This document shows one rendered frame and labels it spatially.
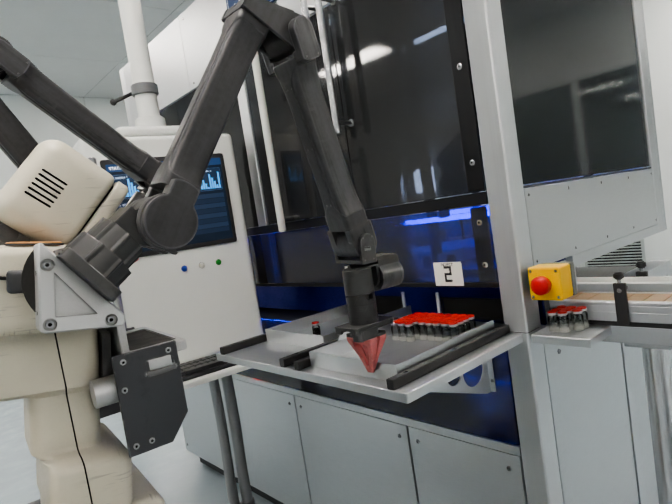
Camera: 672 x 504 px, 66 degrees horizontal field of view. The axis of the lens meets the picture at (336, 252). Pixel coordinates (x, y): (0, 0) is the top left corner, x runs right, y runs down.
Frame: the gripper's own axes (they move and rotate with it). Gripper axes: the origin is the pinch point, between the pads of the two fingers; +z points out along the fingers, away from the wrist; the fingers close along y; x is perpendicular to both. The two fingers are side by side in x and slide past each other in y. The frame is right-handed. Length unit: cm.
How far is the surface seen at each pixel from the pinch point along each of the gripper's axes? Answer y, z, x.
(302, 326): 24, 1, 54
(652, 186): 127, -25, -13
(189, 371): -6, 8, 70
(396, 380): -1.7, 0.8, -8.1
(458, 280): 37.2, -10.3, 4.0
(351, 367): 0.7, 0.9, 6.4
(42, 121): 84, -179, 543
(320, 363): 0.6, 1.2, 16.4
